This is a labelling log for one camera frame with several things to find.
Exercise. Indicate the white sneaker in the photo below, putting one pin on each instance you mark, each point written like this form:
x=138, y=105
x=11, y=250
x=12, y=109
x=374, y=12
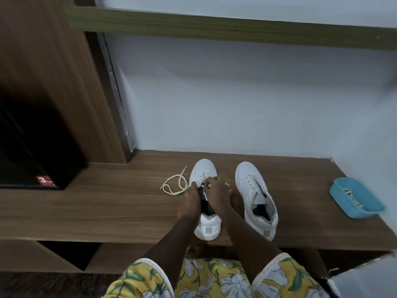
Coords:
x=248, y=180
x=207, y=229

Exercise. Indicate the striped laces bundle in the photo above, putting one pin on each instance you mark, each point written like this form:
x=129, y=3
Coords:
x=352, y=197

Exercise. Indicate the person's left hand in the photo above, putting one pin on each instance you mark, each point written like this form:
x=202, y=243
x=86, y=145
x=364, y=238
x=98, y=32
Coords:
x=189, y=203

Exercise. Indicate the person's right hand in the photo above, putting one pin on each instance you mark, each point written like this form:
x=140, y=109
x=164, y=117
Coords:
x=218, y=195

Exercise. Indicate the wooden wall shelf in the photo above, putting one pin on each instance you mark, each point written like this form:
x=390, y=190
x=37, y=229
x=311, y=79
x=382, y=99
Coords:
x=232, y=29

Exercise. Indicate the blue plastic basket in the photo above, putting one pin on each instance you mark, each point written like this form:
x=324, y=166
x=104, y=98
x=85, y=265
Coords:
x=353, y=213

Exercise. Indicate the person's left forearm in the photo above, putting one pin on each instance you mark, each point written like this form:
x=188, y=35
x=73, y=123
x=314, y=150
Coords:
x=170, y=245

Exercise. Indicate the person's right forearm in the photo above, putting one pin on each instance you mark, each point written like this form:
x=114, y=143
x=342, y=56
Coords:
x=251, y=242

